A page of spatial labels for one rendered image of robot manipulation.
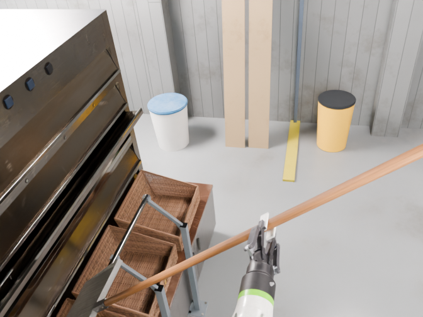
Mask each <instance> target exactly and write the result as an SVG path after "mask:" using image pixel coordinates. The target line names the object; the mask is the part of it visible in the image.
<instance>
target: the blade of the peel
mask: <svg viewBox="0 0 423 317"><path fill-rule="evenodd" d="M122 262H123V261H122V260H121V259H117V260H115V261H114V262H113V263H112V264H110V265H109V266H107V267H106V268H105V269H103V270H102V271H101V272H99V273H98V274H96V275H95V276H94V277H92V278H91V279H90V280H88V281H86V282H85V284H84V286H83V287H82V289H81V291H80V293H79V295H78V297H77V298H76V300H75V302H74V304H73V305H72V307H71V309H70V311H69V313H68V315H67V316H66V317H96V315H97V312H95V311H93V310H92V308H93V306H94V304H95V303H96V302H98V301H100V300H102V299H104V298H105V297H106V295H107V293H108V291H109V289H110V287H111V285H112V283H113V281H114V279H115V277H116V275H117V273H118V271H119V269H120V267H121V264H122Z"/></svg>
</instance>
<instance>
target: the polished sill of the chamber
mask: <svg viewBox="0 0 423 317"><path fill-rule="evenodd" d="M130 141H131V135H128V136H127V137H126V139H125V141H124V142H123V143H122V145H121V146H120V148H119V149H118V151H117V152H116V153H115V155H114V156H113V158H112V159H111V161H110V162H109V164H108V165H107V166H106V168H105V170H104V171H103V173H102V174H101V175H100V177H99V178H98V180H97V181H96V183H95V184H94V186H93V187H92V188H91V190H90V191H89V193H88V194H87V196H86V197H85V198H84V200H83V202H82V203H81V204H80V206H79V207H78V209H77V210H76V212H75V213H74V215H73V216H72V218H71V219H70V220H69V222H68V224H67V225H66V226H65V228H64V229H63V230H62V232H61V234H60V235H59V236H58V238H57V239H56V241H55V242H54V244H53V245H52V246H51V248H50V250H49V251H48V252H47V254H46V256H44V258H43V260H42V261H41V262H40V264H39V266H38V267H37V268H36V270H35V271H34V273H33V274H32V276H31V277H30V278H29V280H28V282H27V283H26V284H25V286H24V287H23V288H22V290H21V292H20V293H19V294H18V296H17V297H16V299H15V300H14V302H13V303H12V305H11V306H10V307H9V309H8V310H7V312H6V314H5V315H4V316H3V317H13V316H14V315H15V313H16V312H17V310H18V309H19V307H20V306H21V304H22V303H23V301H24V300H25V298H26V297H27V295H28V294H29V292H30V291H31V289H32V288H33V286H34V285H35V283H36V282H37V280H38V279H39V277H40V276H41V274H42V273H43V271H44V270H45V268H46V267H47V265H48V264H49V262H50V261H51V259H52V258H53V256H54V255H55V253H56V252H57V250H58V249H59V247H60V246H61V244H62V243H63V241H64V240H65V238H66V237H67V235H68V234H69V232H70V231H71V229H72V228H73V226H74V225H75V223H76V222H77V220H78V219H79V217H80V216H81V215H82V213H83V211H84V210H85V208H86V207H87V205H88V204H89V202H90V201H91V200H92V198H93V196H94V195H95V194H96V192H97V190H98V189H99V187H100V186H101V184H102V183H103V181H104V180H105V179H106V177H107V175H108V174H109V173H110V171H111V169H112V168H113V166H114V165H115V164H116V162H117V160H118V159H119V158H120V156H121V154H122V153H123V151H124V150H125V149H126V147H127V145H128V144H129V143H130Z"/></svg>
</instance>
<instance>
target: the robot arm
mask: <svg viewBox="0 0 423 317"><path fill-rule="evenodd" d="M268 218H269V213H268V212H267V213H265V214H263V215H261V218H260V221H259V222H258V225H257V226H255V227H253V228H251V232H250V234H249V238H248V241H247V245H246V246H245V247H244V251H245V252H246V251H248V253H249V255H250V256H249V259H250V263H249V265H248V266H247V271H246V275H244V276H243V277H242V280H241V284H240V290H239V296H238V300H237V305H236V308H235V311H234V313H233V315H232V317H273V307H274V297H275V291H276V283H275V281H274V280H273V279H274V275H276V274H279V273H280V272H281V271H280V267H279V255H280V244H279V243H277V242H276V227H275V228H273V229H270V230H268V231H267V235H266V240H269V241H267V245H266V249H265V248H264V231H266V230H267V226H268Z"/></svg>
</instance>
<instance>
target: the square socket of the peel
mask: <svg viewBox="0 0 423 317"><path fill-rule="evenodd" d="M105 299H106V298H104V299H102V300H100V301H98V302H96V303H95V304H94V306H93V308H92V310H93V311H95V312H97V313H98V312H100V311H102V310H105V309H107V308H108V307H109V306H105V305H104V300H105Z"/></svg>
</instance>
